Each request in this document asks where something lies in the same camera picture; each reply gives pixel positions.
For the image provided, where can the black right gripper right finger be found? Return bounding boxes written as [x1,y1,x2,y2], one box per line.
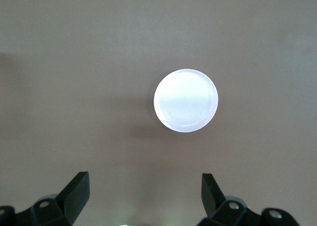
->
[198,173,298,226]

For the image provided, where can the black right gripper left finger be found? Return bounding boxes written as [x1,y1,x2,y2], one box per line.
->
[0,171,90,226]

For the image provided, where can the pale pink round plate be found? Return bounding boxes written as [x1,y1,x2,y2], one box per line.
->
[153,68,219,133]

